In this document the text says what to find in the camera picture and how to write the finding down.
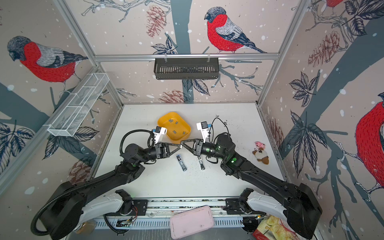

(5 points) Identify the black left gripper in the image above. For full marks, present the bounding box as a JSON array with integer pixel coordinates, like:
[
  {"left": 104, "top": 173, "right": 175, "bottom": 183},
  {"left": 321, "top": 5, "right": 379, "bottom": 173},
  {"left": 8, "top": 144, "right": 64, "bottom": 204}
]
[{"left": 136, "top": 144, "right": 180, "bottom": 165}]

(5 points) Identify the light blue stapler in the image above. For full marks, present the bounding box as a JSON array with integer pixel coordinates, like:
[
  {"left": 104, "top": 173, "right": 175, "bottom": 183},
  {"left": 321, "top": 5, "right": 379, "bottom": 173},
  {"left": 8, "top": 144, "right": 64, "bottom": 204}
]
[{"left": 177, "top": 155, "right": 187, "bottom": 172}]

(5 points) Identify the white mini stapler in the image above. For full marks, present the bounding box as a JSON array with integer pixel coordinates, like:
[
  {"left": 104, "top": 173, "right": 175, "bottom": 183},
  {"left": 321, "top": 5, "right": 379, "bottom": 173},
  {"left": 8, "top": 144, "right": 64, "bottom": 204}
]
[{"left": 198, "top": 156, "right": 205, "bottom": 171}]

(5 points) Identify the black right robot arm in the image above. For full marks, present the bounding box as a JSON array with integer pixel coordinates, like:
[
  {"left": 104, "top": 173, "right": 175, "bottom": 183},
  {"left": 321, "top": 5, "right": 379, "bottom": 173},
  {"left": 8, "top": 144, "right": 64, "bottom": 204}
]
[{"left": 181, "top": 134, "right": 323, "bottom": 239}]

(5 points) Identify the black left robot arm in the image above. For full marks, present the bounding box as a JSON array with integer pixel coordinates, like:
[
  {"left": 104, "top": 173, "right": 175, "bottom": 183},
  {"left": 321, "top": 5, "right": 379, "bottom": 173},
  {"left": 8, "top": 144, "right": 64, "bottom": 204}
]
[{"left": 31, "top": 143, "right": 181, "bottom": 240}]

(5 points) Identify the yellow plastic tray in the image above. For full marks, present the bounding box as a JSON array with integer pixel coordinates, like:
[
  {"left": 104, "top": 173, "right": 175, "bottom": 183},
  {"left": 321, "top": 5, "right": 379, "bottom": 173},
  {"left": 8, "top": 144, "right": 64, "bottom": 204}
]
[{"left": 158, "top": 112, "right": 191, "bottom": 144}]

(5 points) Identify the pink plastic lid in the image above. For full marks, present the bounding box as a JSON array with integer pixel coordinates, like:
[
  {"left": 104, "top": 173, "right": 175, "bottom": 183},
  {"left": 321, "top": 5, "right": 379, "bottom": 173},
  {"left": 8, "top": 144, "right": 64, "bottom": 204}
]
[{"left": 170, "top": 206, "right": 215, "bottom": 240}]

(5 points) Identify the red cassava chips bag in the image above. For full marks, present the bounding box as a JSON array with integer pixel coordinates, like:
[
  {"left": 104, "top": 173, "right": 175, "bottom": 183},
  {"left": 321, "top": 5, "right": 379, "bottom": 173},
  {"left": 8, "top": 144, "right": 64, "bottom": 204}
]
[{"left": 252, "top": 215, "right": 300, "bottom": 240}]

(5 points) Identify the glass spice jar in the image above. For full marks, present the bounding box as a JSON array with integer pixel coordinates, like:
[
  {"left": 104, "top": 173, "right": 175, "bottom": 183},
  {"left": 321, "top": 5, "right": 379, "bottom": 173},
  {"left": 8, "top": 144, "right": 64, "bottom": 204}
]
[{"left": 74, "top": 220, "right": 97, "bottom": 235}]

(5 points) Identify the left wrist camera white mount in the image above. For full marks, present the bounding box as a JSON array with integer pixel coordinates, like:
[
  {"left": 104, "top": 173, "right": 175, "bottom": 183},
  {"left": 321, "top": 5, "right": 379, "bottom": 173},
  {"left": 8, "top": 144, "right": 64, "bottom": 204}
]
[{"left": 153, "top": 126, "right": 167, "bottom": 144}]

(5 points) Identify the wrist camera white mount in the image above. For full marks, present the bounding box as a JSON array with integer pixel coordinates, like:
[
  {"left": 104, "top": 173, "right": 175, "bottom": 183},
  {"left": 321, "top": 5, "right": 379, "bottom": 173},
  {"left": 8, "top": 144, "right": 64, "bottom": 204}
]
[
  {"left": 153, "top": 126, "right": 167, "bottom": 144},
  {"left": 197, "top": 121, "right": 210, "bottom": 143}
]

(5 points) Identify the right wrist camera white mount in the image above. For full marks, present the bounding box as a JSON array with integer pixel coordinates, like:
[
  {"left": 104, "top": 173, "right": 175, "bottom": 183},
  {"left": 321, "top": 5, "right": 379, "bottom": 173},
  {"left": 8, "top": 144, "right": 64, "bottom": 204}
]
[{"left": 197, "top": 121, "right": 210, "bottom": 143}]

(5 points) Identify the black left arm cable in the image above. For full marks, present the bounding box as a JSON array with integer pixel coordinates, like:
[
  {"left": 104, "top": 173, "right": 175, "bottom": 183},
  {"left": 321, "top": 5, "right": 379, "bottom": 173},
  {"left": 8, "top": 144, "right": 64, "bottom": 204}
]
[{"left": 29, "top": 128, "right": 157, "bottom": 237}]

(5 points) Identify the brown plush toy keychain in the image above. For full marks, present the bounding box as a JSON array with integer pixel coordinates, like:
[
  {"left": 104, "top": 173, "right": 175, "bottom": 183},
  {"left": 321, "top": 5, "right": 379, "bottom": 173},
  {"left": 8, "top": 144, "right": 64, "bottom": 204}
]
[{"left": 252, "top": 142, "right": 270, "bottom": 165}]

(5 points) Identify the black hanging wire basket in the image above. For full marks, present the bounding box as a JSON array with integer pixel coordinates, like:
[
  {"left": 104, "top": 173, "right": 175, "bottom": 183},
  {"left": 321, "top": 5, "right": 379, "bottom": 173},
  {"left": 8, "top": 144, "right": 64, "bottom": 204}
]
[{"left": 154, "top": 57, "right": 220, "bottom": 80}]

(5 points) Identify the white mesh wall shelf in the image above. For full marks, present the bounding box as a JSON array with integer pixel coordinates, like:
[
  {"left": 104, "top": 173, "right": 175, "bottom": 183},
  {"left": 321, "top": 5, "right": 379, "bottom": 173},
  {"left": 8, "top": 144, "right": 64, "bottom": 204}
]
[{"left": 48, "top": 73, "right": 110, "bottom": 137}]

